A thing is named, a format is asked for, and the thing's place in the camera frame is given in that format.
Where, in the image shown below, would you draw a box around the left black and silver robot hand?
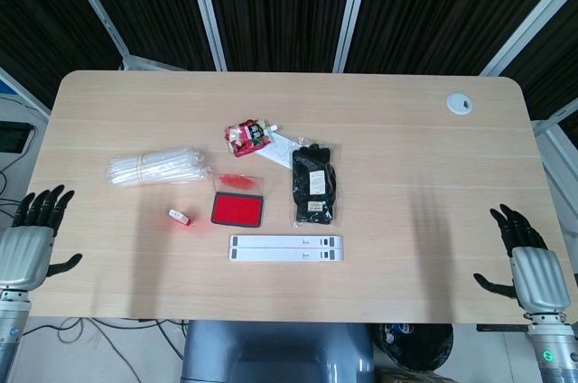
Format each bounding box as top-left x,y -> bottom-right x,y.
0,183 -> 84,290

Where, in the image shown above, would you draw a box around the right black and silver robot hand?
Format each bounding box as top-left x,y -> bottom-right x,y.
472,203 -> 573,314

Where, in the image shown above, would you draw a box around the white red stamp block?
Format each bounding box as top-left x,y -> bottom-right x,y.
167,208 -> 194,229

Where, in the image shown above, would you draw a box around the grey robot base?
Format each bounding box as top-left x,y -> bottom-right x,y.
180,320 -> 376,383

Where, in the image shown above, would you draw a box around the dark monitor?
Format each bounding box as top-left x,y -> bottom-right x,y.
0,120 -> 35,154

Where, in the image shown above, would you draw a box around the black trash bag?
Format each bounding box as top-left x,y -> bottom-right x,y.
377,322 -> 454,375

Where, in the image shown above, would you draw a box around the bundle of clear wrapped straws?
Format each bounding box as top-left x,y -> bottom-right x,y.
107,145 -> 213,188

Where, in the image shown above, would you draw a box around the red ink pad with clear lid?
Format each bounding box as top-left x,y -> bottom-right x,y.
210,173 -> 266,229

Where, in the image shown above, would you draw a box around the black gloves in plastic bag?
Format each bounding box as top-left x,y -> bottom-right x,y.
288,142 -> 345,227

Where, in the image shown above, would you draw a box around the red snack pouch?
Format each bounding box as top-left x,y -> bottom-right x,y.
224,117 -> 280,158

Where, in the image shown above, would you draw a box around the white folding laptop stand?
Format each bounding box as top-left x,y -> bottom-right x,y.
228,234 -> 345,264

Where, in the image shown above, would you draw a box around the white paper slip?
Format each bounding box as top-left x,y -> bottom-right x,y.
256,132 -> 302,171

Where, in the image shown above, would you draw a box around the white desk cable grommet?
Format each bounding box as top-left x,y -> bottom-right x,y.
446,92 -> 474,116

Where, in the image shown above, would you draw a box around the white partition post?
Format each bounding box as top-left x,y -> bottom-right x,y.
57,0 -> 132,70
183,0 -> 228,72
479,0 -> 578,78
332,0 -> 377,73

